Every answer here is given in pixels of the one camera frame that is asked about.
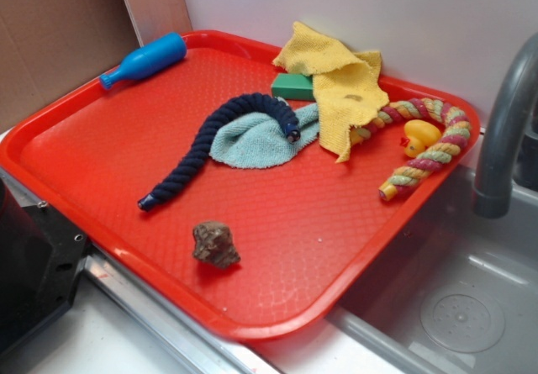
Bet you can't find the brown rock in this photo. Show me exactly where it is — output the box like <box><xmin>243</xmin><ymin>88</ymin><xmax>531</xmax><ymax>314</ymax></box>
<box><xmin>193</xmin><ymin>221</ymin><xmax>241</xmax><ymax>269</ymax></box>

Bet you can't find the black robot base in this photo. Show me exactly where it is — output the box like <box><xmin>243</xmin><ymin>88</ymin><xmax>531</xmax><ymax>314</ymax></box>
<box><xmin>1</xmin><ymin>182</ymin><xmax>89</xmax><ymax>356</ymax></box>

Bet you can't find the light blue towel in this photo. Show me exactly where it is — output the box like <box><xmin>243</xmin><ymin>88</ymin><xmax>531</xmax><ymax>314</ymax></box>
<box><xmin>209</xmin><ymin>103</ymin><xmax>319</xmax><ymax>169</ymax></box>

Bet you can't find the red plastic tray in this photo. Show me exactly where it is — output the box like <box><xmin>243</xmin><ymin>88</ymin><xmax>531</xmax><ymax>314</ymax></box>
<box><xmin>1</xmin><ymin>31</ymin><xmax>453</xmax><ymax>341</ymax></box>

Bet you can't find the green block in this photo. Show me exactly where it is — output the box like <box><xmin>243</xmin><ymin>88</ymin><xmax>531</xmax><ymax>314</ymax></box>
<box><xmin>271</xmin><ymin>73</ymin><xmax>314</xmax><ymax>102</ymax></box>

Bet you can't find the yellow cloth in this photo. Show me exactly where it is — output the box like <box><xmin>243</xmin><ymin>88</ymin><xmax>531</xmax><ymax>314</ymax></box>
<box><xmin>273</xmin><ymin>22</ymin><xmax>389</xmax><ymax>163</ymax></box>

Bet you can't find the yellow rubber duck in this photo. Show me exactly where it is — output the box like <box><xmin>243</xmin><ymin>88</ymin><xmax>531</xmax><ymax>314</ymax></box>
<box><xmin>400</xmin><ymin>119</ymin><xmax>442</xmax><ymax>158</ymax></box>

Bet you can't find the blue plastic bottle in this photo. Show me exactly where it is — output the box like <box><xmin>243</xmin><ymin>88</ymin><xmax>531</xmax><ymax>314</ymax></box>
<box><xmin>99</xmin><ymin>33</ymin><xmax>187</xmax><ymax>90</ymax></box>

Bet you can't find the grey sink basin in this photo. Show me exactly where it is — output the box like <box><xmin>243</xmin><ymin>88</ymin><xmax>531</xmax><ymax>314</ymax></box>
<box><xmin>256</xmin><ymin>150</ymin><xmax>537</xmax><ymax>373</ymax></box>

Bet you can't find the brown cardboard panel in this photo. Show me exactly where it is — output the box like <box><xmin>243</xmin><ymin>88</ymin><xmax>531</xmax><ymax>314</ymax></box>
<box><xmin>1</xmin><ymin>0</ymin><xmax>192</xmax><ymax>131</ymax></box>

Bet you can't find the grey faucet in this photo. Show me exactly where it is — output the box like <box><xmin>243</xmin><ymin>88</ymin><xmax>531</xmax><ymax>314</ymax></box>
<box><xmin>472</xmin><ymin>34</ymin><xmax>537</xmax><ymax>219</ymax></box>

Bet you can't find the navy blue rope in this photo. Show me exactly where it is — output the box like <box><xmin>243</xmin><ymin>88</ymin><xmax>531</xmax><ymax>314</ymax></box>
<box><xmin>137</xmin><ymin>92</ymin><xmax>302</xmax><ymax>213</ymax></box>

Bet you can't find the multicolour rope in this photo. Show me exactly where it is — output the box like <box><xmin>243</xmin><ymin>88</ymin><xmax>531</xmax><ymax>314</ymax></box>
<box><xmin>349</xmin><ymin>97</ymin><xmax>473</xmax><ymax>203</ymax></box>

